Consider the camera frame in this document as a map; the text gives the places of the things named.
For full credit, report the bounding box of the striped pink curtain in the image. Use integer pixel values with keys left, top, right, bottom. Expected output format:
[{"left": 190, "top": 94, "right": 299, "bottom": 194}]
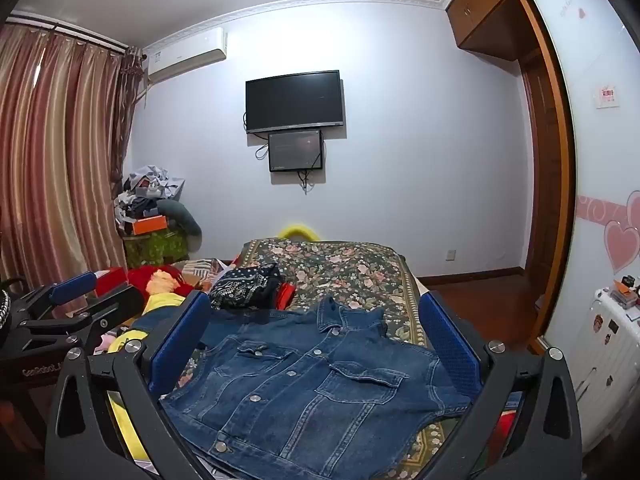
[{"left": 0, "top": 22, "right": 126, "bottom": 303}]

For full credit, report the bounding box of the wooden door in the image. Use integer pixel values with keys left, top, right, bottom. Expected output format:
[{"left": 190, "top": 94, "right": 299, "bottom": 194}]
[{"left": 515, "top": 0, "right": 577, "bottom": 356}]

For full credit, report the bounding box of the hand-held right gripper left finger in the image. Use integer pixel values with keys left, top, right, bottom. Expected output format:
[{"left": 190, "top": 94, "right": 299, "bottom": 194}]
[{"left": 44, "top": 290, "right": 221, "bottom": 480}]

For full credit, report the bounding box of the black wall television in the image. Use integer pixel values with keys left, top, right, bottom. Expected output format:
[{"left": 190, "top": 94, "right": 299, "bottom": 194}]
[{"left": 245, "top": 70, "right": 346, "bottom": 135}]

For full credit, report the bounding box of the small black wall monitor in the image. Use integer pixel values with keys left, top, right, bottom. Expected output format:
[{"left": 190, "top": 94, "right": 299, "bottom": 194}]
[{"left": 267, "top": 129, "right": 324, "bottom": 173}]

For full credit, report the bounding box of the white air conditioner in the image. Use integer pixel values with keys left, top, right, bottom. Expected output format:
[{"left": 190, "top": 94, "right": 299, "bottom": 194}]
[{"left": 145, "top": 27, "right": 228, "bottom": 86}]

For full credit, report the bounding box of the yellow ring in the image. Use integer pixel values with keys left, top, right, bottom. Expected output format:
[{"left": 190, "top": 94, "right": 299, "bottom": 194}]
[{"left": 277, "top": 224, "right": 322, "bottom": 244}]

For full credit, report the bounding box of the green box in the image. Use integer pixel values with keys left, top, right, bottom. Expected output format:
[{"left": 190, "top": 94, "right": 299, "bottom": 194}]
[{"left": 123, "top": 229, "right": 191, "bottom": 269}]

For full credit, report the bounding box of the white heart-print sliding door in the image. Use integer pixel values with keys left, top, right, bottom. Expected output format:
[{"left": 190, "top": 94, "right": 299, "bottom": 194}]
[{"left": 529, "top": 0, "right": 640, "bottom": 361}]

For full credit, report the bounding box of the red box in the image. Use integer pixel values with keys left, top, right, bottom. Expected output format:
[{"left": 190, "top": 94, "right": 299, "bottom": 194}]
[{"left": 94, "top": 267, "right": 129, "bottom": 299}]

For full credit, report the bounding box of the yellow garment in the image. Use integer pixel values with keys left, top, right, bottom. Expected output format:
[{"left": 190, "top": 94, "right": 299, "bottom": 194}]
[{"left": 106, "top": 292, "right": 187, "bottom": 467}]

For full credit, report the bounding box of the floral bedspread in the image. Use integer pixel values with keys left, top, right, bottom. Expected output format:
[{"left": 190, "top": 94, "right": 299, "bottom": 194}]
[{"left": 175, "top": 239, "right": 481, "bottom": 480}]

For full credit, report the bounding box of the dark patterned cloth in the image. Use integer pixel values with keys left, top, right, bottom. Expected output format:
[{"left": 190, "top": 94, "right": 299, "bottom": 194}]
[{"left": 209, "top": 262, "right": 286, "bottom": 311}]

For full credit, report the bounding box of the striped patchwork cloth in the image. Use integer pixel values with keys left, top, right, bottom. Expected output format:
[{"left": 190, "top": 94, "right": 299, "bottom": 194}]
[{"left": 181, "top": 258, "right": 236, "bottom": 292}]

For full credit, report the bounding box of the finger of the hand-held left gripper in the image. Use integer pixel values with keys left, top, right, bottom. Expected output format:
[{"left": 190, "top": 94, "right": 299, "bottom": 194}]
[
  {"left": 27, "top": 271, "right": 97, "bottom": 318},
  {"left": 25, "top": 285, "right": 146, "bottom": 356}
]

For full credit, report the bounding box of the wooden overhead cabinet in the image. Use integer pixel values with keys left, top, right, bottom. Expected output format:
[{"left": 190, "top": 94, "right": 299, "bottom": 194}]
[{"left": 445, "top": 0, "right": 547, "bottom": 61}]

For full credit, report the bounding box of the brown curtain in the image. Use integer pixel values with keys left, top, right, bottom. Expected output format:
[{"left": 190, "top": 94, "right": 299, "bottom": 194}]
[{"left": 112, "top": 46, "right": 149, "bottom": 241}]

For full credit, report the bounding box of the orange box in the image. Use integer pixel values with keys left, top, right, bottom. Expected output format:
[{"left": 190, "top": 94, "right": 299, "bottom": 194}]
[{"left": 131, "top": 214, "right": 169, "bottom": 236}]

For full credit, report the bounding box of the red plush toy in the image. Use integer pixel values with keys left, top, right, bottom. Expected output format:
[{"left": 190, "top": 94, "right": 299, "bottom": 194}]
[{"left": 127, "top": 265, "right": 203, "bottom": 302}]

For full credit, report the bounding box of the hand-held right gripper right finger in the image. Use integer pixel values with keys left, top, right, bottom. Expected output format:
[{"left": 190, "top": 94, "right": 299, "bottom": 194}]
[{"left": 419, "top": 291, "right": 584, "bottom": 480}]

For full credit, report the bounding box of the blue denim jacket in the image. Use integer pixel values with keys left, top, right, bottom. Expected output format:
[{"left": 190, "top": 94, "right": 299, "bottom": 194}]
[{"left": 160, "top": 296, "right": 473, "bottom": 471}]

